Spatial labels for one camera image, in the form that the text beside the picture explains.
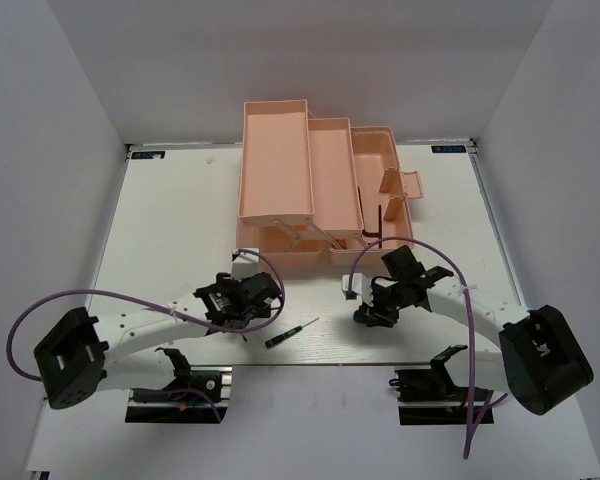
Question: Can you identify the large dark hex key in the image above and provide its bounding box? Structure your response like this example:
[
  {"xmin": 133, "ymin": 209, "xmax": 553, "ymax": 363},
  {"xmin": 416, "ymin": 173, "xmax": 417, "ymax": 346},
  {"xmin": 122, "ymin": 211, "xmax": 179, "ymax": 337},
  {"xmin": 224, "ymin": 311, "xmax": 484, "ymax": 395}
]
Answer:
[{"xmin": 362, "ymin": 204, "xmax": 383, "ymax": 249}]

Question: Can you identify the pink plastic toolbox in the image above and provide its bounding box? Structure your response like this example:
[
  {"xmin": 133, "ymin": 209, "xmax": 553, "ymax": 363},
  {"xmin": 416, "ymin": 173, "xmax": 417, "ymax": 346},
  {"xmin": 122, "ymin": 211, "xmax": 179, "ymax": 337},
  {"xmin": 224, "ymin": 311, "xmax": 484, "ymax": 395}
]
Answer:
[{"xmin": 236, "ymin": 100, "xmax": 423, "ymax": 269}]

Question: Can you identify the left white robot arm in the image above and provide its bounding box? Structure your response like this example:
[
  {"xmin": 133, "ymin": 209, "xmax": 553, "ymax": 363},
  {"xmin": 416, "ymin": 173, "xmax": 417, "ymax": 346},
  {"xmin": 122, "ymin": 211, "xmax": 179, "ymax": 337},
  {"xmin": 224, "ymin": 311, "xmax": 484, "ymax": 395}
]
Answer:
[{"xmin": 34, "ymin": 272, "xmax": 285, "ymax": 410}]

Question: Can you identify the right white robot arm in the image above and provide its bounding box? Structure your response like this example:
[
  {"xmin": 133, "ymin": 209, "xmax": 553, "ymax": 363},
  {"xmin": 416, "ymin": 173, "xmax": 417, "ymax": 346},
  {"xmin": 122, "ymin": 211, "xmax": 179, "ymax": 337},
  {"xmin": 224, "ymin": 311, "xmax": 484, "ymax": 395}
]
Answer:
[{"xmin": 341, "ymin": 247, "xmax": 594, "ymax": 415}]

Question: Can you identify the black green precision screwdriver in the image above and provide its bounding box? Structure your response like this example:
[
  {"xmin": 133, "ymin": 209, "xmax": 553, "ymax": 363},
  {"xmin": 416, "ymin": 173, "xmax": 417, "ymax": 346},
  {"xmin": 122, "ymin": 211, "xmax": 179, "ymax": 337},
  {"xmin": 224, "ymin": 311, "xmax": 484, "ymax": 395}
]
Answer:
[{"xmin": 264, "ymin": 318, "xmax": 318, "ymax": 349}]

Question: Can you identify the right blue table label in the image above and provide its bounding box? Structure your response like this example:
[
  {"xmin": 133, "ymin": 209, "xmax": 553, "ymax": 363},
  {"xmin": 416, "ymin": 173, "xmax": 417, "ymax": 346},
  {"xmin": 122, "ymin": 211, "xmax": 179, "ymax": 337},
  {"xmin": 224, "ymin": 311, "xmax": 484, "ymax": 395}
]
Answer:
[{"xmin": 431, "ymin": 145, "xmax": 467, "ymax": 154}]

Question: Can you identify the blue table label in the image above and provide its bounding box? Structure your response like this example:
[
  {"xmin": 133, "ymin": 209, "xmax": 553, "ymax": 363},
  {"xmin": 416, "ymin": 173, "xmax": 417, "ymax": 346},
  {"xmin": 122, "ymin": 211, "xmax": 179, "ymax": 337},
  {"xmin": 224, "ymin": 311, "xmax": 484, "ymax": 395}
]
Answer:
[
  {"xmin": 131, "ymin": 151, "xmax": 166, "ymax": 160},
  {"xmin": 431, "ymin": 145, "xmax": 467, "ymax": 154}
]

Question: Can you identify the left blue table label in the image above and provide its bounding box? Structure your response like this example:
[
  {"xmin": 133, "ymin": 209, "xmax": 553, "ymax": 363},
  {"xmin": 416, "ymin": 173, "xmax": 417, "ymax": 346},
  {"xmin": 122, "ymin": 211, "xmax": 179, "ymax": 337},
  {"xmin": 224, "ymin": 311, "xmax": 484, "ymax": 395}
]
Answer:
[{"xmin": 131, "ymin": 151, "xmax": 166, "ymax": 160}]

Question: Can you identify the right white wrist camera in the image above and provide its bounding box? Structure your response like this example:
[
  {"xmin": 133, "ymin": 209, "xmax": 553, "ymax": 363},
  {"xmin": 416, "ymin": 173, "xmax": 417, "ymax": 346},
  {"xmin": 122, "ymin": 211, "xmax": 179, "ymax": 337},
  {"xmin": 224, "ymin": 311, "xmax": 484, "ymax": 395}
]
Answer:
[{"xmin": 341, "ymin": 273, "xmax": 373, "ymax": 304}]

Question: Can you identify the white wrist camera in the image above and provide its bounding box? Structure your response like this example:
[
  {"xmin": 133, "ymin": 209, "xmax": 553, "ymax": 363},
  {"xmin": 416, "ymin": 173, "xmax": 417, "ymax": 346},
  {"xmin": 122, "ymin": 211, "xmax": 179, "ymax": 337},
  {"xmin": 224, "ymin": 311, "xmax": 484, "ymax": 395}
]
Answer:
[
  {"xmin": 230, "ymin": 248, "xmax": 260, "ymax": 280},
  {"xmin": 341, "ymin": 273, "xmax": 373, "ymax": 304}
]

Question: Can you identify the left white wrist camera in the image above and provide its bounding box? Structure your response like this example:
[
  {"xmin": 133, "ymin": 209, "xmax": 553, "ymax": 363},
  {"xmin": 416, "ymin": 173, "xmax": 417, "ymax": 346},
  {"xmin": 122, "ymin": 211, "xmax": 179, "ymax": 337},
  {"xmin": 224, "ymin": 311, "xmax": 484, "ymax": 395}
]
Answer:
[{"xmin": 230, "ymin": 248, "xmax": 260, "ymax": 280}]

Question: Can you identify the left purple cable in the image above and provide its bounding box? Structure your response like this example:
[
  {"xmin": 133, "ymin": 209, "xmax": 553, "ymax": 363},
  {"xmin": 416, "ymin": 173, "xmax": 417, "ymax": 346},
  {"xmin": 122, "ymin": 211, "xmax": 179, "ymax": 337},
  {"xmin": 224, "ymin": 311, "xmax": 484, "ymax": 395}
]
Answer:
[{"xmin": 5, "ymin": 248, "xmax": 286, "ymax": 421}]

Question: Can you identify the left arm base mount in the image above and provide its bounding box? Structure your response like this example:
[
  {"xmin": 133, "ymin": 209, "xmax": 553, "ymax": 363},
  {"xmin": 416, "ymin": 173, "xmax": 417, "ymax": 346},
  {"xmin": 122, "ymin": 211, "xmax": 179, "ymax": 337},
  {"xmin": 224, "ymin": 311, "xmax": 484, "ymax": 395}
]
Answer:
[{"xmin": 125, "ymin": 367, "xmax": 233, "ymax": 425}]

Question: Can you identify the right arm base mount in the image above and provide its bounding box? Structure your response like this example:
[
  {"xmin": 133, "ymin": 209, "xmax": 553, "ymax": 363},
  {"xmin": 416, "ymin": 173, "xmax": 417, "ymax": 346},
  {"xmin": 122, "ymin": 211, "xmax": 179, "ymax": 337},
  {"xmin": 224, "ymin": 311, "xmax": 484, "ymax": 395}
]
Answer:
[{"xmin": 388, "ymin": 367, "xmax": 468, "ymax": 426}]

